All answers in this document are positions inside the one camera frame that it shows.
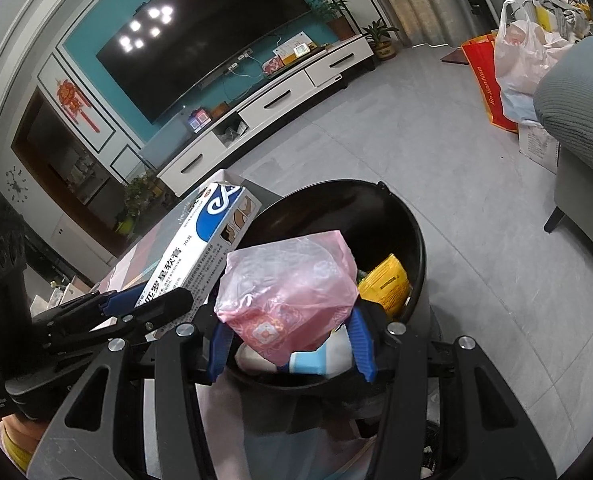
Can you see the grey sofa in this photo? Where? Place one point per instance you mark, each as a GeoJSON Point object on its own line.
{"type": "Point", "coordinates": [586, 110]}

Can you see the pink photo frame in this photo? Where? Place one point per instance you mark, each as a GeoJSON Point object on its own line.
{"type": "Point", "coordinates": [272, 66]}

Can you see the white cardboard box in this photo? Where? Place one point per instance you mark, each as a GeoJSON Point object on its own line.
{"type": "Point", "coordinates": [538, 147]}

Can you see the dark red floor mat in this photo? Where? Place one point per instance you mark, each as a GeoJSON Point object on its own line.
{"type": "Point", "coordinates": [454, 56]}

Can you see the potted plant brown pot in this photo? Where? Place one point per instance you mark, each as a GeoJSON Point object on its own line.
{"type": "Point", "coordinates": [339, 22]}

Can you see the black wall clock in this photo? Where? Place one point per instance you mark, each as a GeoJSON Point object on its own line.
{"type": "Point", "coordinates": [16, 181]}

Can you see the white striped tissue pack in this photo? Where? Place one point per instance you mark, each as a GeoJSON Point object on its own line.
{"type": "Point", "coordinates": [321, 355]}

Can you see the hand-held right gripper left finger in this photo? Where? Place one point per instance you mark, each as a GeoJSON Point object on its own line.
{"type": "Point", "coordinates": [219, 355]}

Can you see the potted plant dark stand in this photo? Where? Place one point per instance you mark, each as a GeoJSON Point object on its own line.
{"type": "Point", "coordinates": [139, 200]}

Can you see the pink plastic bag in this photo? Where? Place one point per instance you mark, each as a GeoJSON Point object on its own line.
{"type": "Point", "coordinates": [286, 290]}

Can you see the white plastic carrier bag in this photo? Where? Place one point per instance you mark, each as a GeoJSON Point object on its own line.
{"type": "Point", "coordinates": [526, 60]}

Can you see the black plastic bucket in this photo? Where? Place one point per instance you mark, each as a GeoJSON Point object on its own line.
{"type": "Point", "coordinates": [326, 210]}

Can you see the white desk calendar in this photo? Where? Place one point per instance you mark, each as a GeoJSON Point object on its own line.
{"type": "Point", "coordinates": [292, 46]}

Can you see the white television cabinet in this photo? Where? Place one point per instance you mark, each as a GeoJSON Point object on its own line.
{"type": "Point", "coordinates": [276, 105]}

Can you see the orange shopping bag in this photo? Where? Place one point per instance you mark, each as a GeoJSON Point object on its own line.
{"type": "Point", "coordinates": [486, 80]}

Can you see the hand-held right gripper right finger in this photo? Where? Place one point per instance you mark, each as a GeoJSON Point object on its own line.
{"type": "Point", "coordinates": [364, 350]}

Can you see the large black television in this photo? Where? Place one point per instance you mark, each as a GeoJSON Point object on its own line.
{"type": "Point", "coordinates": [201, 35]}

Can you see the pile of clothes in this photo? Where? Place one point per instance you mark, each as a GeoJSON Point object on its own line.
{"type": "Point", "coordinates": [561, 5]}

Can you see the red blue display box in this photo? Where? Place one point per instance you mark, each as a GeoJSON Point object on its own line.
{"type": "Point", "coordinates": [199, 121]}

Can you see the yellow snack bag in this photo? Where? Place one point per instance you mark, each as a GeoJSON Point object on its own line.
{"type": "Point", "coordinates": [384, 280]}

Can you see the red knot wall decoration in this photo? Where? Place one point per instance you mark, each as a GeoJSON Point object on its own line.
{"type": "Point", "coordinates": [74, 100]}

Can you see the glass fish tank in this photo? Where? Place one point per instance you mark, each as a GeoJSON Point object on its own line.
{"type": "Point", "coordinates": [164, 145]}

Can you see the small potted plant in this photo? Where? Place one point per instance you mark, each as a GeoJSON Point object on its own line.
{"type": "Point", "coordinates": [384, 45]}

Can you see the person's left forearm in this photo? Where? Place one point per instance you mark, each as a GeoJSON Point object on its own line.
{"type": "Point", "coordinates": [16, 452]}

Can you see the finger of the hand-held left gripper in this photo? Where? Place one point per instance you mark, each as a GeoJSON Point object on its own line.
{"type": "Point", "coordinates": [121, 301]}
{"type": "Point", "coordinates": [161, 306]}

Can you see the dark wooden display cabinet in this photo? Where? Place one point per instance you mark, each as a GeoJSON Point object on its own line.
{"type": "Point", "coordinates": [66, 170]}

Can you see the white blue medicine box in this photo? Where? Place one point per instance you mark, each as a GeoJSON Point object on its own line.
{"type": "Point", "coordinates": [211, 240]}

